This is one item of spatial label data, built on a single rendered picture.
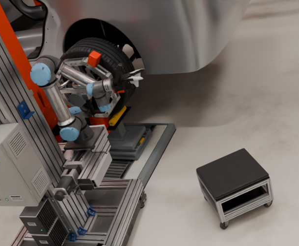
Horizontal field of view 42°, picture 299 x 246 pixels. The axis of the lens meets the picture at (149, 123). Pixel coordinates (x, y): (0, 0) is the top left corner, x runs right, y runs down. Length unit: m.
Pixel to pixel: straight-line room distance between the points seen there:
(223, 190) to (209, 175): 0.19
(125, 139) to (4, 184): 1.50
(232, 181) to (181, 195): 0.63
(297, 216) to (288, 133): 0.93
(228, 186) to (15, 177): 1.34
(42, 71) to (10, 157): 0.51
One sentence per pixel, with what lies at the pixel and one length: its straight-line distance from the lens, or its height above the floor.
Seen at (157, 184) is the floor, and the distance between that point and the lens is 3.37.
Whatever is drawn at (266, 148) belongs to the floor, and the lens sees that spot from 3.46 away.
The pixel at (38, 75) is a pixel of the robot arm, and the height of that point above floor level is 1.41.
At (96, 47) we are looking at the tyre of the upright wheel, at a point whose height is 1.14.
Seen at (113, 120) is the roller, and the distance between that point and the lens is 3.35.
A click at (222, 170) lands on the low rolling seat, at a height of 0.34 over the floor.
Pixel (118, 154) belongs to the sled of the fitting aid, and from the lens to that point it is 3.61.
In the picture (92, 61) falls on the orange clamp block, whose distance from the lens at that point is 3.07.
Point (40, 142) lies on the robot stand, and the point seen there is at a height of 0.98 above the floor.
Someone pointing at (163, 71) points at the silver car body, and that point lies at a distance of 3.31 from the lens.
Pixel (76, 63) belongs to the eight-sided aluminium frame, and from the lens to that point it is 3.16.
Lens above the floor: 2.20
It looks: 32 degrees down
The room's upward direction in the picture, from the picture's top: 19 degrees counter-clockwise
